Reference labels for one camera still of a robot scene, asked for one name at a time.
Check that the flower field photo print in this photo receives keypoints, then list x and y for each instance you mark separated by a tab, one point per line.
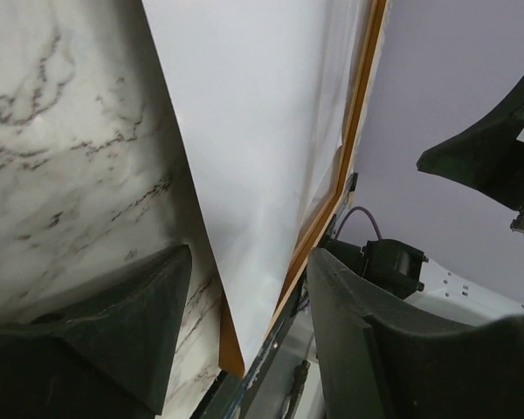
189	41

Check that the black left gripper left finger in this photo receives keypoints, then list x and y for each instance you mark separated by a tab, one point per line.
107	356

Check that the brown wooden picture frame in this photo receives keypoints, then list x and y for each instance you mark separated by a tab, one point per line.
345	144

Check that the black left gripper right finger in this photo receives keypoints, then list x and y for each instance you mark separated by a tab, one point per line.
380	357

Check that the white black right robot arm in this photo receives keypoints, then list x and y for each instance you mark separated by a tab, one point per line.
407	273

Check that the black robot mounting base rail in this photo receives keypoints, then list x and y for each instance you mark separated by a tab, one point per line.
230	396

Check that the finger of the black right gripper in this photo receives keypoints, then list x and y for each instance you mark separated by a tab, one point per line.
487	156

